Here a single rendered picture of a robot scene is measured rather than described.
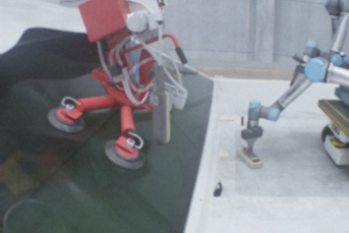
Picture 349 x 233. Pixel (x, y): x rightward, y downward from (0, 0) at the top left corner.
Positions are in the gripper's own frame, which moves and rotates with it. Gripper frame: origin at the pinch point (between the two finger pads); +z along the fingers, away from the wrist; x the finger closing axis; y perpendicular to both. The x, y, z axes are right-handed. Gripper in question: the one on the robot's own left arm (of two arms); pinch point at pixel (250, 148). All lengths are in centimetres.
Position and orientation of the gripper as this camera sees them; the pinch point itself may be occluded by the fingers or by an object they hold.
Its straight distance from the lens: 179.8
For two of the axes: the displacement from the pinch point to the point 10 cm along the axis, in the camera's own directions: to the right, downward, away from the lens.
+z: 0.0, 9.5, 3.1
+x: -9.6, 0.9, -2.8
